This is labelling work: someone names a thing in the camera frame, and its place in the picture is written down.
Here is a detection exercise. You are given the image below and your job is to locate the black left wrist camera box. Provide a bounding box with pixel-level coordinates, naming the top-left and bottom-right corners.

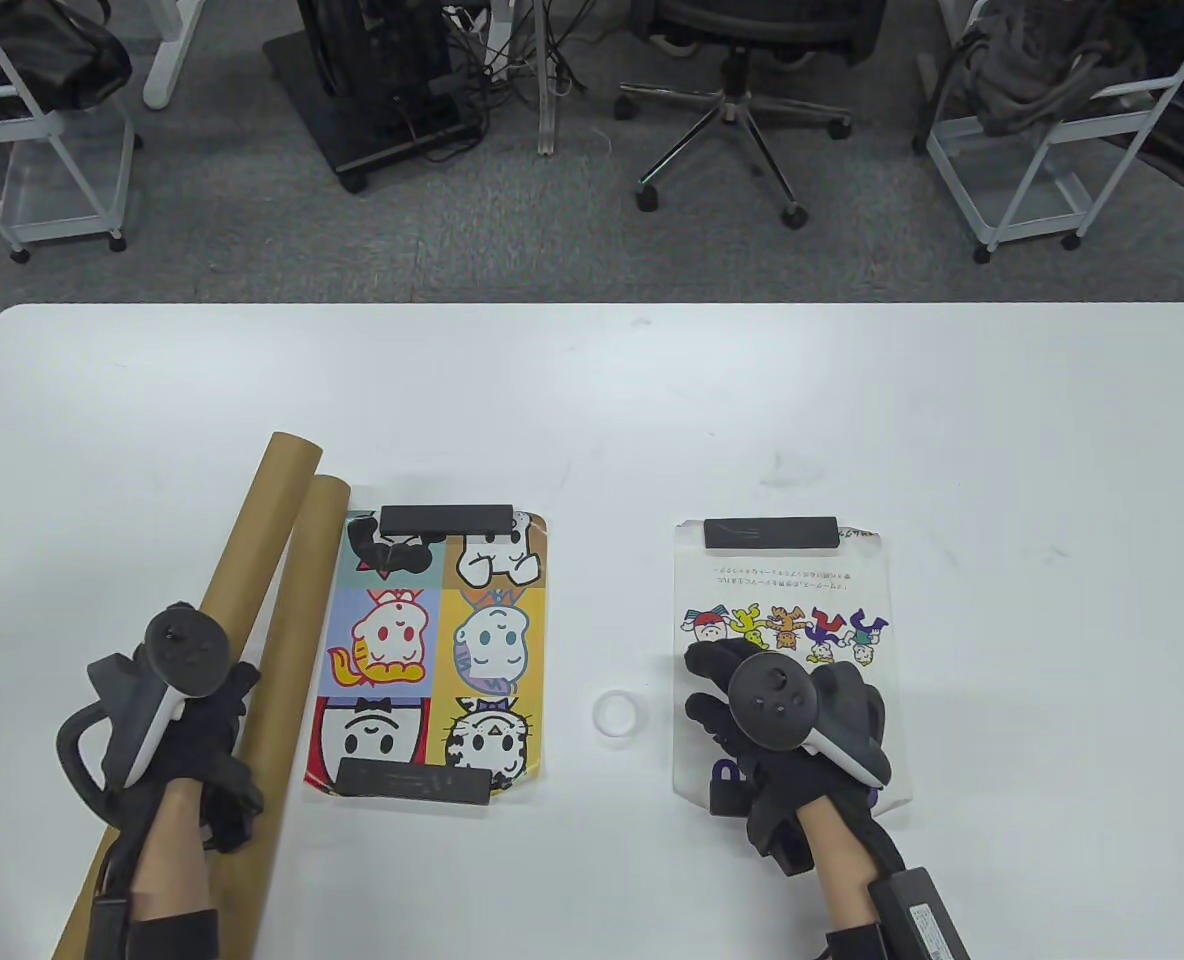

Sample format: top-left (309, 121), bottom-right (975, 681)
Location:
top-left (87, 898), bottom-right (135, 960)

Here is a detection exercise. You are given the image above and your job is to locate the colourful cartoon faces poster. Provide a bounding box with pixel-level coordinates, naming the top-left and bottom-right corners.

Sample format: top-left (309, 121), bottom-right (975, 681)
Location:
top-left (304, 510), bottom-right (550, 796)

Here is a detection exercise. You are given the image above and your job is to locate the black wheeled equipment stand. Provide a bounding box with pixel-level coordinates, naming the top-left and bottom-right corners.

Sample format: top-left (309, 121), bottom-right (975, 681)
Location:
top-left (262, 0), bottom-right (488, 193)

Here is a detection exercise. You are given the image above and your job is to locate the person's left hand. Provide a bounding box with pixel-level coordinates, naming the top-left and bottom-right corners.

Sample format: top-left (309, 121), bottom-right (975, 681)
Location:
top-left (102, 660), bottom-right (265, 853)

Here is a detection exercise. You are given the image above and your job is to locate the grey backpack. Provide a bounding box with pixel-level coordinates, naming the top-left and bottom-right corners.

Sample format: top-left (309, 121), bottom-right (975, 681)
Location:
top-left (957, 0), bottom-right (1153, 136)

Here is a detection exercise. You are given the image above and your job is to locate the person's right hand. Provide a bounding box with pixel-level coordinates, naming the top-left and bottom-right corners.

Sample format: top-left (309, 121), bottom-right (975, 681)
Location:
top-left (684, 640), bottom-right (903, 881)

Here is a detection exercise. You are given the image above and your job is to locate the white plastic tube cap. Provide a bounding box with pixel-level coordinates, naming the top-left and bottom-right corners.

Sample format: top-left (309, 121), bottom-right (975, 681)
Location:
top-left (592, 690), bottom-right (645, 743)

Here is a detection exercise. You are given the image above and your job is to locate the black cable bundle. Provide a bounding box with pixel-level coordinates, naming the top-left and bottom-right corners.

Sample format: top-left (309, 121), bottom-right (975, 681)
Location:
top-left (442, 0), bottom-right (593, 101)

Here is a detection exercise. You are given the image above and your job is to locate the brown cardboard mailing tube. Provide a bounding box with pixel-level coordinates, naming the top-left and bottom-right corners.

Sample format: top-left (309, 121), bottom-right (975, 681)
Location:
top-left (192, 475), bottom-right (353, 960)
top-left (52, 432), bottom-right (325, 960)

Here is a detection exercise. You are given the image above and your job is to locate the person's right forearm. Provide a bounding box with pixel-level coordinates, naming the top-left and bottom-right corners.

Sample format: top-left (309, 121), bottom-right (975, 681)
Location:
top-left (797, 800), bottom-right (883, 926)

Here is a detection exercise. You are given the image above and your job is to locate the grey hand controller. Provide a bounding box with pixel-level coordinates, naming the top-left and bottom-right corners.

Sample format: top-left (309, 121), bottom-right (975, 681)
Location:
top-left (55, 603), bottom-right (231, 823)
top-left (727, 655), bottom-right (893, 791)

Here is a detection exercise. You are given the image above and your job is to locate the white desk leg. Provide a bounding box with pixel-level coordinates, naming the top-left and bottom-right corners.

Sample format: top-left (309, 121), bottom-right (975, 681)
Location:
top-left (535, 0), bottom-right (565, 157)
top-left (142, 0), bottom-right (208, 109)

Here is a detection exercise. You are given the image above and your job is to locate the black bag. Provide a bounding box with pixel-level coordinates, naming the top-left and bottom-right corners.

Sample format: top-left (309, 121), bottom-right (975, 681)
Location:
top-left (0, 0), bottom-right (133, 126)

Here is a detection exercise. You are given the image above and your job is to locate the white wheeled cart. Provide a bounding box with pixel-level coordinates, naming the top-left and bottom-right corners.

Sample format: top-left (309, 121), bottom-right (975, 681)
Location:
top-left (0, 0), bottom-right (143, 263)
top-left (917, 0), bottom-right (1184, 263)

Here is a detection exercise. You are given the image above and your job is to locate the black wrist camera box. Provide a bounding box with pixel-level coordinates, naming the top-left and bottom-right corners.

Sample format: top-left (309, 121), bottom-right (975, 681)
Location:
top-left (867, 868), bottom-right (973, 960)
top-left (87, 898), bottom-right (135, 960)

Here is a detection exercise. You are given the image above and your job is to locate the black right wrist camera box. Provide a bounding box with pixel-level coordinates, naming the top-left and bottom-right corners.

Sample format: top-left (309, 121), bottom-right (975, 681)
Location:
top-left (867, 868), bottom-right (973, 960)

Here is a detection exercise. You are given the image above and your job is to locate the white cartoon figures poster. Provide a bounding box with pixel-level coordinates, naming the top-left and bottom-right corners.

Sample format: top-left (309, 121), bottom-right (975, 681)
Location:
top-left (672, 518), bottom-right (913, 816)

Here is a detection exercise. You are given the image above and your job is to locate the black office chair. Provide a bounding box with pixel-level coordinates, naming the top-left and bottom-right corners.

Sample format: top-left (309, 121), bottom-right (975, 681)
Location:
top-left (617, 0), bottom-right (888, 229)

